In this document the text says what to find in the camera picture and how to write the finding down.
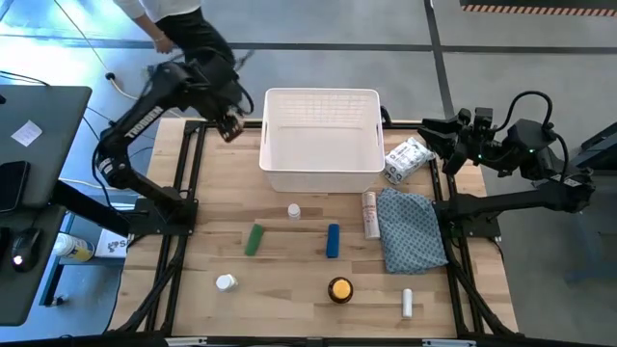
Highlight yellow extension cable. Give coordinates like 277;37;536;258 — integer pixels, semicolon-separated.
105;71;187;120

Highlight black phone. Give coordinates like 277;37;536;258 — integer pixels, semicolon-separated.
0;160;31;214

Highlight white and yellow bottle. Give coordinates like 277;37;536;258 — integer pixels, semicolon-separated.
51;232;96;263

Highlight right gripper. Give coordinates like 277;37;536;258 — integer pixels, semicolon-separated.
416;106;505;177

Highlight amber bottle with yellow cap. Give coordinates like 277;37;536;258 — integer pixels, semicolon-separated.
327;277;355;305

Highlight thin grey cable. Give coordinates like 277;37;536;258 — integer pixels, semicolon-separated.
51;0;113;78

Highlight white printed supply pack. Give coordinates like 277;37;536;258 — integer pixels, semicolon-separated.
384;136;437;186

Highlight white printed box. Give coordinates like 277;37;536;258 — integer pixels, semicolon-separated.
94;227;134;259

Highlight white plastic basket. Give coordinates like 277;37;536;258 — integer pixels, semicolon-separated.
258;87;387;194

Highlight white plastic bottle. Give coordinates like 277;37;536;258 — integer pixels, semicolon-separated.
215;273;239;293

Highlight white tube with red print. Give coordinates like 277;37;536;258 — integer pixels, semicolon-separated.
361;191;382;241

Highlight green bandage roll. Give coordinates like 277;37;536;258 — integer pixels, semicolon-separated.
244;224;266;257

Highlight black floor cable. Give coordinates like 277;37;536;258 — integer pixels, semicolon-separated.
81;104;156;170

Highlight cream cable with yellow plug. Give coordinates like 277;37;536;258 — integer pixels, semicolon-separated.
57;177;124;192

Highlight blue patterned cloth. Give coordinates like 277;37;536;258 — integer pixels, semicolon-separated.
375;187;449;276

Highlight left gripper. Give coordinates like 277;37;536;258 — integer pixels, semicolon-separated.
200;52;255;144

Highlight white paper note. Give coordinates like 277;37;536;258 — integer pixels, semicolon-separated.
10;119;43;147

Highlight black aluminium table frame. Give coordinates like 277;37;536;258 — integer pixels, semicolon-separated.
108;105;520;347

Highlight silver metal bracket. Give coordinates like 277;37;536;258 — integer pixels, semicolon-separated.
422;338;477;347
163;336;208;347

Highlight blue bandage roll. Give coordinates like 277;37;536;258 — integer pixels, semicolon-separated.
325;223;341;259

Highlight blue metal cart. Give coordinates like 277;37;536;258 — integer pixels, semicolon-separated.
563;122;617;285

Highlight black desk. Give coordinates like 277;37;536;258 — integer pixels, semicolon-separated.
0;85;131;328

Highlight black computer mouse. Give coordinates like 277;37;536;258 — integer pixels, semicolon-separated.
10;227;43;274

